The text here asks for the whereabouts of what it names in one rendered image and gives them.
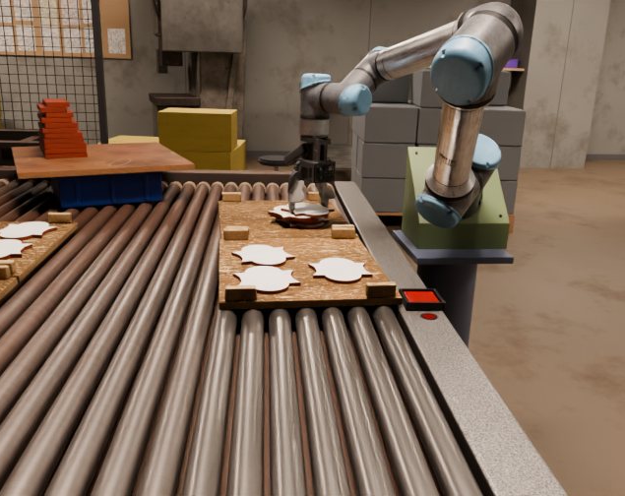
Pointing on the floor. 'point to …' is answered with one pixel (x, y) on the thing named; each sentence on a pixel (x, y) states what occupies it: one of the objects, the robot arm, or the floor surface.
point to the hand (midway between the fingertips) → (307, 209)
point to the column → (453, 277)
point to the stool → (273, 161)
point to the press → (203, 53)
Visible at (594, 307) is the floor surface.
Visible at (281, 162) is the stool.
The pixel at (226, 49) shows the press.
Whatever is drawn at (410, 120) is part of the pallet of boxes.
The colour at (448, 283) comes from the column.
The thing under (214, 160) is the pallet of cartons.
